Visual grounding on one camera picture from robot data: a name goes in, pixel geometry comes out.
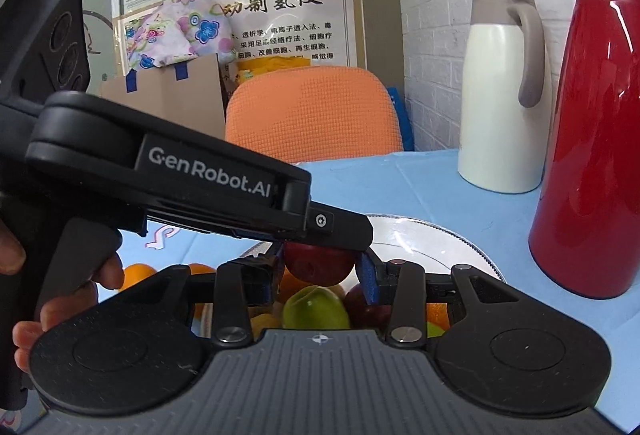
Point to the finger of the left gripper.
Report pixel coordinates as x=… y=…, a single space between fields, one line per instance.
x=337 y=228

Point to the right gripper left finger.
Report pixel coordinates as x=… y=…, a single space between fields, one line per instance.
x=241 y=284

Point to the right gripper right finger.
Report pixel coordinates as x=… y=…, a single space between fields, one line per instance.
x=401 y=286

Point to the red plum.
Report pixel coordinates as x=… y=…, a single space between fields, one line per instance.
x=318 y=265
x=362 y=315

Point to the green jujube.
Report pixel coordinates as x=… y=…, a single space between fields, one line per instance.
x=315 y=308
x=433 y=330

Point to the large orange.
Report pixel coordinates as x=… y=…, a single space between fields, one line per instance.
x=199 y=269
x=136 y=273

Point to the person's left hand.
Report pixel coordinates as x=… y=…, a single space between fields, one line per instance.
x=25 y=333

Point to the mandarin on plate left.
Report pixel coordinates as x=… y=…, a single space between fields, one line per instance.
x=288 y=286

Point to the mandarin on plate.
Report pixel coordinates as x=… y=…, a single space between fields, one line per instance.
x=288 y=286
x=437 y=314

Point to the mandarin on plate right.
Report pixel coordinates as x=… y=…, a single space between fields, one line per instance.
x=437 y=314

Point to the white plate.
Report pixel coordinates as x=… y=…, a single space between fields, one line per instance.
x=434 y=247

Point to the blue cartoon tablecloth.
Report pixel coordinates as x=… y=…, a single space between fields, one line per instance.
x=333 y=383

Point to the orange chair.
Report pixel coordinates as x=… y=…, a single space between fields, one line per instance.
x=312 y=114

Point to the brown cardboard box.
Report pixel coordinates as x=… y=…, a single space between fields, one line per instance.
x=188 y=93

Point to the white thermos jug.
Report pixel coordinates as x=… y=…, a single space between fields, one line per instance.
x=506 y=98

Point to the floral cloth bag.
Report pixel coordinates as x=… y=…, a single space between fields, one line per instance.
x=181 y=30

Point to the yellow snack bag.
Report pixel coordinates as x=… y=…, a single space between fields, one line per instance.
x=247 y=69

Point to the red thermos jug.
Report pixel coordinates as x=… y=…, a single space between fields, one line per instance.
x=585 y=234

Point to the framed Chinese poster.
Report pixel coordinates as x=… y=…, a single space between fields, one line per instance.
x=324 y=31

